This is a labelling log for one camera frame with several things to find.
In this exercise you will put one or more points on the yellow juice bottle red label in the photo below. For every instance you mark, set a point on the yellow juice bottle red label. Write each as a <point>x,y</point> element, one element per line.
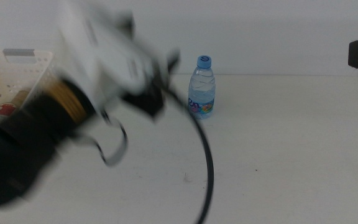
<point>5,109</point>

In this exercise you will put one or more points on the white perforated plastic basket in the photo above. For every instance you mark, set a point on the white perforated plastic basket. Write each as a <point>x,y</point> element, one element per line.
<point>43,55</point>

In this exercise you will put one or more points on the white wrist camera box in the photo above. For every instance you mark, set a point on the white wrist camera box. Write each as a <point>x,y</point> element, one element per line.
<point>110,56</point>

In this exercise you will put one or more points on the clear water bottle blue cap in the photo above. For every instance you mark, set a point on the clear water bottle blue cap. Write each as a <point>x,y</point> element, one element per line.
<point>201,93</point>

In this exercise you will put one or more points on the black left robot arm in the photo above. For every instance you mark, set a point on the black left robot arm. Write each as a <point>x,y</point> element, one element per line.
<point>11,155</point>

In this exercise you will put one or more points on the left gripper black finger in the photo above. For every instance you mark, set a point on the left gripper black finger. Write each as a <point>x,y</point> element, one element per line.
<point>172,62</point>

